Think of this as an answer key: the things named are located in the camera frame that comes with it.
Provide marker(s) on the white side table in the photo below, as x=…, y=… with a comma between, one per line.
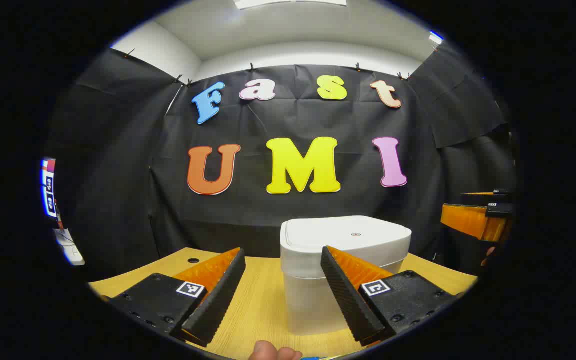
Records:
x=70, y=250

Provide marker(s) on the wooden desktop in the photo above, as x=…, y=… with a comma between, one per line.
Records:
x=263, y=310

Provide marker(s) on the computer monitor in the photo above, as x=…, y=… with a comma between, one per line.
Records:
x=49, y=190

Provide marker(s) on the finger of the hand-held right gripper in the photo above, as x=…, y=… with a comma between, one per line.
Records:
x=488, y=194
x=468, y=220

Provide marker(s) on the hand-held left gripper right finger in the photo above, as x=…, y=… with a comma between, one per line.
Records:
x=348, y=300

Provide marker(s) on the black backdrop cloth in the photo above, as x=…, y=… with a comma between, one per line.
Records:
x=268, y=210

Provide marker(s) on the white desktop garbage bin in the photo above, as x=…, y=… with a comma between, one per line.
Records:
x=348, y=240

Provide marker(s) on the ceiling light panel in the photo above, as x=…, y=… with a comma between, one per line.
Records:
x=435, y=37
x=288, y=3

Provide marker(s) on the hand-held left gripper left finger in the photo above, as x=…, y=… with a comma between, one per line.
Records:
x=218, y=295

